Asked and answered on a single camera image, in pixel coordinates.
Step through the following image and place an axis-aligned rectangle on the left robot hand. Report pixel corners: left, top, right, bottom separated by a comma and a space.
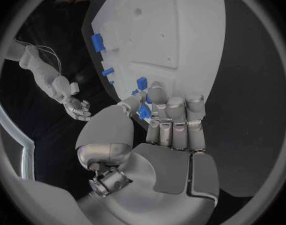
74, 81, 220, 225

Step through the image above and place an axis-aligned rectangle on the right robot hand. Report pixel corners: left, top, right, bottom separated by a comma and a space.
64, 95, 93, 122

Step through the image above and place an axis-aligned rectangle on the white task board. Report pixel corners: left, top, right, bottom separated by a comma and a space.
82, 0, 227, 131

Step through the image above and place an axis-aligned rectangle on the white cable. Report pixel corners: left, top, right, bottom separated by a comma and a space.
16, 40, 63, 74
36, 48, 62, 70

